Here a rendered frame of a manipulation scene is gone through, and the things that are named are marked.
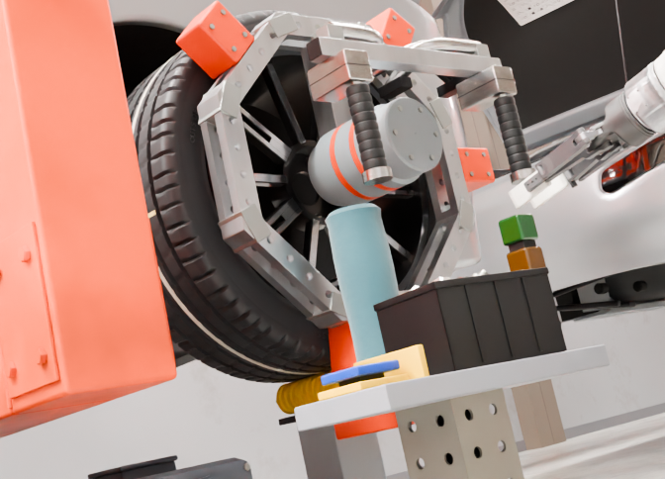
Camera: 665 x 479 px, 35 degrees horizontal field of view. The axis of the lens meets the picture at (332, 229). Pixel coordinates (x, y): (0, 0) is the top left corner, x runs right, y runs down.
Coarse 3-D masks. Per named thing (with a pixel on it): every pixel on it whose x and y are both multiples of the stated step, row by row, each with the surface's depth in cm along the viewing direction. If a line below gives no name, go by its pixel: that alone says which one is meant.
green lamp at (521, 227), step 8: (512, 216) 152; (520, 216) 151; (528, 216) 153; (504, 224) 153; (512, 224) 152; (520, 224) 151; (528, 224) 152; (504, 232) 153; (512, 232) 152; (520, 232) 151; (528, 232) 152; (536, 232) 153; (504, 240) 153; (512, 240) 152; (520, 240) 151
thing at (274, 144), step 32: (288, 64) 194; (256, 96) 207; (288, 96) 207; (256, 128) 182; (288, 128) 188; (288, 160) 184; (288, 192) 182; (416, 192) 202; (288, 224) 180; (320, 224) 185; (384, 224) 208; (416, 224) 200; (416, 256) 195
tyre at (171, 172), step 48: (144, 96) 180; (192, 96) 172; (144, 144) 171; (192, 144) 169; (144, 192) 170; (192, 192) 166; (192, 240) 164; (192, 288) 168; (240, 288) 167; (192, 336) 178; (240, 336) 172; (288, 336) 170
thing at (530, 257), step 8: (528, 248) 151; (536, 248) 152; (512, 256) 152; (520, 256) 151; (528, 256) 150; (536, 256) 151; (512, 264) 152; (520, 264) 151; (528, 264) 150; (536, 264) 151; (544, 264) 152
